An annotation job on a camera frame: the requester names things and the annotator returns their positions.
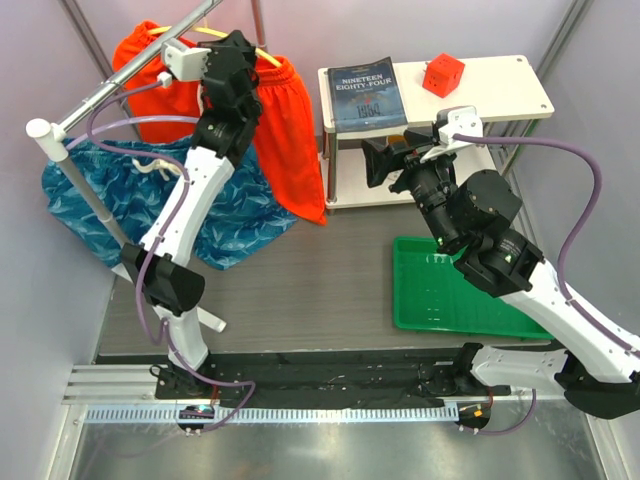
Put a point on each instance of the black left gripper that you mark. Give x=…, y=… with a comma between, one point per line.
x=234, y=39

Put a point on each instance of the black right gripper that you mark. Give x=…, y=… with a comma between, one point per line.
x=380, y=161

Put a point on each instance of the orange shorts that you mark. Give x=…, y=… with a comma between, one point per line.
x=285, y=137

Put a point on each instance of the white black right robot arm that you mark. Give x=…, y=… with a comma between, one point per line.
x=596, y=367

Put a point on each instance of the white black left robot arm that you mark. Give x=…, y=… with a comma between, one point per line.
x=159, y=263

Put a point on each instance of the blue patterned shorts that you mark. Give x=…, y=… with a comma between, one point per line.
x=244, y=218

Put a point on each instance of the Nineteen Eighty-Four book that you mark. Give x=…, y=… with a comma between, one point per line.
x=365, y=97

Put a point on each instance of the red cube power strip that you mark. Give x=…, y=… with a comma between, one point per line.
x=442, y=75

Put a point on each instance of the green plastic tray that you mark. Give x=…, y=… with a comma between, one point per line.
x=430, y=295

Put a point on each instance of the white two-tier shelf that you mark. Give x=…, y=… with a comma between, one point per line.
x=502, y=89

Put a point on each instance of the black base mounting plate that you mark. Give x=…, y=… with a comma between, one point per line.
x=325, y=380

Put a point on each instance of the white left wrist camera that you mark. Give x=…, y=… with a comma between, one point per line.
x=182, y=63

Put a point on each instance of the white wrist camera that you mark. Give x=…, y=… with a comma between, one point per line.
x=451, y=125
x=182, y=63

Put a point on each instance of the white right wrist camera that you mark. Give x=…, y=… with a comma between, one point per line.
x=451, y=125

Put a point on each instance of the white slotted cable duct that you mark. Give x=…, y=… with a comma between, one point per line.
x=194, y=414

